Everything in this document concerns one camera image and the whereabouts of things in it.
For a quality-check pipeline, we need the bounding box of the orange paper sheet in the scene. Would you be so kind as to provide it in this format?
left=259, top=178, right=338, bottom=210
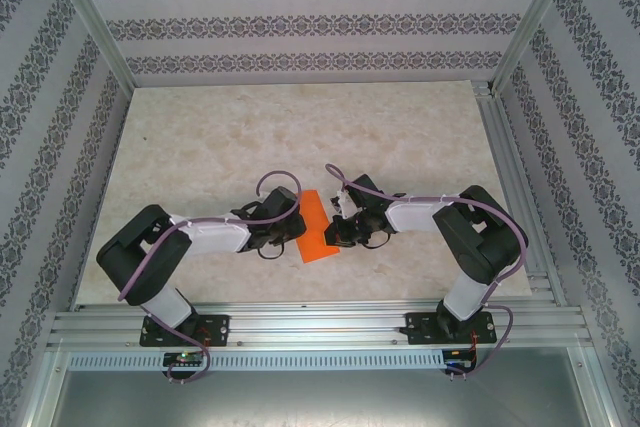
left=294, top=189, right=342, bottom=265

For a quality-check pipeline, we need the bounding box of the grey metal sheet tray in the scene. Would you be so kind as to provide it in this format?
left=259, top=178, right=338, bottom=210
left=49, top=369, right=611, bottom=427

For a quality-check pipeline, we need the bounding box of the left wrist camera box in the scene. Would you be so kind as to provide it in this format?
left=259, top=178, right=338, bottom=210
left=258, top=186, right=302, bottom=224

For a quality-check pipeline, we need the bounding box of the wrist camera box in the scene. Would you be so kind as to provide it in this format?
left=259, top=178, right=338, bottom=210
left=258, top=186, right=302, bottom=224
left=330, top=174, right=385, bottom=216

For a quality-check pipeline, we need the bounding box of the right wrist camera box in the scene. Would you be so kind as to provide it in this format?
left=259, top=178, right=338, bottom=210
left=330, top=174, right=385, bottom=216

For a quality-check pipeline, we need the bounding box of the long aluminium mounting rail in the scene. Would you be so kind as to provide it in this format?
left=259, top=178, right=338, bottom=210
left=47, top=298, right=595, bottom=350

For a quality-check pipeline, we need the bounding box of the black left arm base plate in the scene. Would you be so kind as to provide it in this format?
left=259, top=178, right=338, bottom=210
left=139, top=314, right=232, bottom=348

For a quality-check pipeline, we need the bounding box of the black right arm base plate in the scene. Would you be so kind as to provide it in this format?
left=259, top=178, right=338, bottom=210
left=404, top=311, right=498, bottom=347

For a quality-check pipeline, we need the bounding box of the grey slotted cable duct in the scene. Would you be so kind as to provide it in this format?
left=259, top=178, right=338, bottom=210
left=67, top=350, right=447, bottom=372

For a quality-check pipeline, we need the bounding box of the aluminium side rail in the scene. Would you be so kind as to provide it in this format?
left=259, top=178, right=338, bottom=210
left=472, top=80, right=569, bottom=307

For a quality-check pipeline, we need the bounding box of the short aluminium frame post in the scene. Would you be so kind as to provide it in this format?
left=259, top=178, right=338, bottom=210
left=569, top=346, right=624, bottom=427
left=17, top=346, right=69, bottom=427

